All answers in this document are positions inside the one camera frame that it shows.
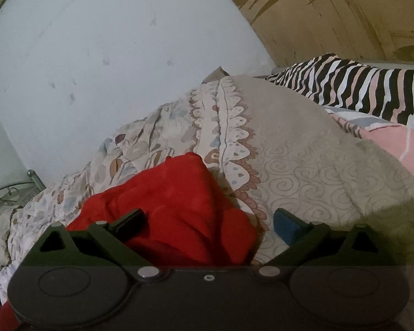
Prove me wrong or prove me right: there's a pink checked blanket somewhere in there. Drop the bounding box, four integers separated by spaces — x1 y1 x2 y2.
326 107 414 181

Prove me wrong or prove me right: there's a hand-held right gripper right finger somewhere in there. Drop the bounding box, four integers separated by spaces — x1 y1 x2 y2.
254 208 397 278

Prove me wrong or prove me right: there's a beige printed bed sheet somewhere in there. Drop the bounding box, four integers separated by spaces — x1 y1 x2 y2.
0 74 414 283

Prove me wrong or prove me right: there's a zebra striped pillow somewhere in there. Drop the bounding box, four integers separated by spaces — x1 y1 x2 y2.
265 53 414 134

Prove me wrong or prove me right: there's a brown cardboard sheet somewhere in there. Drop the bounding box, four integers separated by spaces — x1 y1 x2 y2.
209 0 414 69

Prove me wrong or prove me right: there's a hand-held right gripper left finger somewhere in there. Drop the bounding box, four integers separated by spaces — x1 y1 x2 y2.
29 209 160 281

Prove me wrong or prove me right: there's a grey-brown pillow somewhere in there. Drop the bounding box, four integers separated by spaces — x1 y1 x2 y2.
203 65 231 84

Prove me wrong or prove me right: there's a metal bed frame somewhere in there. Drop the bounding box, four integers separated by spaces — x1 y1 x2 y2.
0 169 46 216

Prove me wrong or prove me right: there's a red garment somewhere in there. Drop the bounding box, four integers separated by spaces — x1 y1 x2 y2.
0 152 258 331

